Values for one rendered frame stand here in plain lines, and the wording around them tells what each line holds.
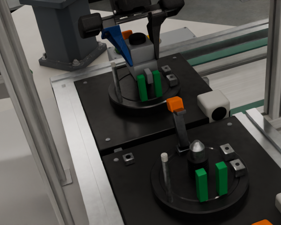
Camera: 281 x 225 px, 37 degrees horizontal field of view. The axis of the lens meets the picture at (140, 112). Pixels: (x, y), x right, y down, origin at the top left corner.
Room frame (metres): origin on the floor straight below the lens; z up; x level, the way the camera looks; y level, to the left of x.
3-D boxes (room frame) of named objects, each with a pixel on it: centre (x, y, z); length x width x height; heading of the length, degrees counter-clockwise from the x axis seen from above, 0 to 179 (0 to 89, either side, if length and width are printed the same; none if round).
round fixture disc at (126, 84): (0.66, -0.01, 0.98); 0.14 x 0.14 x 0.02
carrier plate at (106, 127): (0.66, -0.01, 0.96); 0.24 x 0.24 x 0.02; 12
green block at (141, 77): (0.62, -0.01, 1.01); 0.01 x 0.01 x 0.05; 12
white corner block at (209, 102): (0.59, -0.13, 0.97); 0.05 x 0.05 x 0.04; 12
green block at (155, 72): (0.62, -0.04, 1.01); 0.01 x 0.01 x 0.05; 12
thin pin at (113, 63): (0.62, 0.03, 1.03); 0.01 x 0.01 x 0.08
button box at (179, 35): (0.89, -0.05, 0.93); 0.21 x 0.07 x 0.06; 102
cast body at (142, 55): (0.65, -0.02, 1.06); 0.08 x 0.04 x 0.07; 12
